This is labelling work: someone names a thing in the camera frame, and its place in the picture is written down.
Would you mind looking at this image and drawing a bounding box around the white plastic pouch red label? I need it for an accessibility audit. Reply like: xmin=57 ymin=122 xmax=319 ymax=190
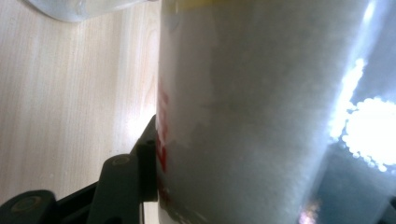
xmin=155 ymin=0 xmax=396 ymax=224

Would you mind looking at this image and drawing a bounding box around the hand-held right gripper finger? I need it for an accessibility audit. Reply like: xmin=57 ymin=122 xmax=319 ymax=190
xmin=130 ymin=114 xmax=160 ymax=203

